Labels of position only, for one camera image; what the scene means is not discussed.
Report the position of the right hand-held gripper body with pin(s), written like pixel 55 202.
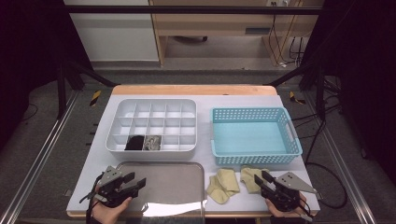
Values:
pixel 295 183

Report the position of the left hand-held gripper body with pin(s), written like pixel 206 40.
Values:
pixel 110 177

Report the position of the black sock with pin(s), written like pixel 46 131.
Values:
pixel 132 143
pixel 138 144

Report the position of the translucent grey box lid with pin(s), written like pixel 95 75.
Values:
pixel 174 183

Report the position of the grey sock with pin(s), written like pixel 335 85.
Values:
pixel 149 143
pixel 155 144

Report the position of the blue plastic basket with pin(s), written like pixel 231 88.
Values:
pixel 255 137

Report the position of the white compartment storage box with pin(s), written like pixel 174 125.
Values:
pixel 162 121

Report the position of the person's right hand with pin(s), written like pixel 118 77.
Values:
pixel 303 205

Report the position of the person's left hand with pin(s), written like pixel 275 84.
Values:
pixel 109 216

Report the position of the yellow black tape strip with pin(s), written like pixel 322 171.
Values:
pixel 95 98
pixel 295 99

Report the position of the black metal stand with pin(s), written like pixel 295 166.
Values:
pixel 61 93
pixel 320 93

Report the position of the white cabinet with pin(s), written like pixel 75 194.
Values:
pixel 118 37

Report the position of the black curtain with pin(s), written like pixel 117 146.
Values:
pixel 25 46
pixel 367 62

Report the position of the wooden desk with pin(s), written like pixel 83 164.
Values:
pixel 218 23

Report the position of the aluminium floor rail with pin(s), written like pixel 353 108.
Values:
pixel 52 137
pixel 358 193

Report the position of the black horizontal frame bar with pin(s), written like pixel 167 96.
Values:
pixel 186 10

